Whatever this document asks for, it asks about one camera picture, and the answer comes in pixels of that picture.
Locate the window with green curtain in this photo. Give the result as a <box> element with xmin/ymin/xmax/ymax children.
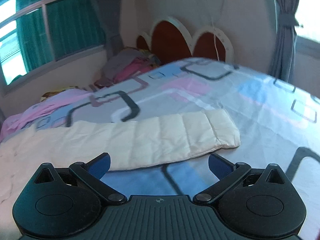
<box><xmin>1</xmin><ymin>0</ymin><xmax>105</xmax><ymax>87</ymax></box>

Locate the pile of folded clothes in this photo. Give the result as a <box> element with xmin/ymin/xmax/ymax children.
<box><xmin>94</xmin><ymin>47</ymin><xmax>161</xmax><ymax>88</ymax></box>

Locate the patterned grey bed sheet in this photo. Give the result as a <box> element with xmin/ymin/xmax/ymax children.
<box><xmin>0</xmin><ymin>57</ymin><xmax>320</xmax><ymax>230</ymax></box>

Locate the white hanging cable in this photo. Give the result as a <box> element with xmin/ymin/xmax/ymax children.
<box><xmin>196</xmin><ymin>0</ymin><xmax>226</xmax><ymax>62</ymax></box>

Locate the yellow patterned pillow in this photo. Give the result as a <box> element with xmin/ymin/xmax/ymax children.
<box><xmin>40</xmin><ymin>86</ymin><xmax>78</xmax><ymax>102</ymax></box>

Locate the pink blanket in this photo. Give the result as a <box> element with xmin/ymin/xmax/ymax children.
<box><xmin>0</xmin><ymin>87</ymin><xmax>94</xmax><ymax>140</ymax></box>

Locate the grey curtain right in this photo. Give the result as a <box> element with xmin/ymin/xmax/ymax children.
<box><xmin>269</xmin><ymin>0</ymin><xmax>299</xmax><ymax>82</ymax></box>

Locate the cream padded quilted jacket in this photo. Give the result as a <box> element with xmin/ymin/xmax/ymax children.
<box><xmin>0</xmin><ymin>108</ymin><xmax>241</xmax><ymax>205</ymax></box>

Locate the red white headboard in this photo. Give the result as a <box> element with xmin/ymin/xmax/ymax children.
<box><xmin>136</xmin><ymin>16</ymin><xmax>234</xmax><ymax>64</ymax></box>

